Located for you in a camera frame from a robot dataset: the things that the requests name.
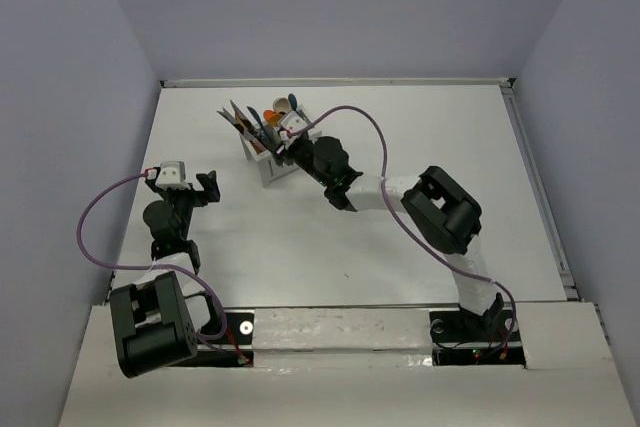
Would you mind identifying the orange plastic spoon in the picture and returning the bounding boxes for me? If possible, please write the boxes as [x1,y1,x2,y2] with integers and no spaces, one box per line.
[263,109,283,126]

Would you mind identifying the blue plastic spoon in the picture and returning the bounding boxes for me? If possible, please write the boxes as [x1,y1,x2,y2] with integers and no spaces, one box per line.
[287,93,298,112]

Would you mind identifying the red-orange plastic knife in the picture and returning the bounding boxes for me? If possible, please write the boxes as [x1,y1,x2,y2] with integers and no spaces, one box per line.
[250,140,266,154]

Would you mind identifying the steel knife green handle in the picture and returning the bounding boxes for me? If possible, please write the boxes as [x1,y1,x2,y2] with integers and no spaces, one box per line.
[229,100,257,136]

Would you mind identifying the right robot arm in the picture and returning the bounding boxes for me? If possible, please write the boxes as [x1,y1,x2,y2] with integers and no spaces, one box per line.
[276,135,504,341]

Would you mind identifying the steel knife dark handle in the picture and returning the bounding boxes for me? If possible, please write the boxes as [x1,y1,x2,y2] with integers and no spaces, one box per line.
[218,109,254,141]

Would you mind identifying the beige plastic spoon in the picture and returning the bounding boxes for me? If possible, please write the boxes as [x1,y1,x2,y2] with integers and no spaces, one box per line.
[272,97,292,115]

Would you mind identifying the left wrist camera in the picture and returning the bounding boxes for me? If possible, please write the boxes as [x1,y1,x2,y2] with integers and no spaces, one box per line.
[155,161,189,190]

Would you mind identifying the white slotted utensil caddy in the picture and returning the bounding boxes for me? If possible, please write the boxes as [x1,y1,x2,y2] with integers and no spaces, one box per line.
[239,105,311,187]

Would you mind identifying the steel knife pink handle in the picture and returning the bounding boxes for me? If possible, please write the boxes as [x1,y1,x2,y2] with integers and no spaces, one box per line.
[235,114,264,145]

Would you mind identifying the dark blue plastic knife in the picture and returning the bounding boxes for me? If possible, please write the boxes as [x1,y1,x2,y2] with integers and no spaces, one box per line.
[247,106,268,140]

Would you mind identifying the white front board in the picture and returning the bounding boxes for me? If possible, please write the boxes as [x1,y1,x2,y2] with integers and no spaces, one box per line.
[61,302,635,426]

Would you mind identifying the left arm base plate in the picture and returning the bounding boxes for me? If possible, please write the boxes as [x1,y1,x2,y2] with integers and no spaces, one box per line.
[173,309,255,368]

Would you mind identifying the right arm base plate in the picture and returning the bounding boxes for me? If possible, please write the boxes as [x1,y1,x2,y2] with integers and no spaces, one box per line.
[429,309,526,367]

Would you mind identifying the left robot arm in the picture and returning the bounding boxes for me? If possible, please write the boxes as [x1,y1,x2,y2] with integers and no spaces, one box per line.
[109,162,228,378]

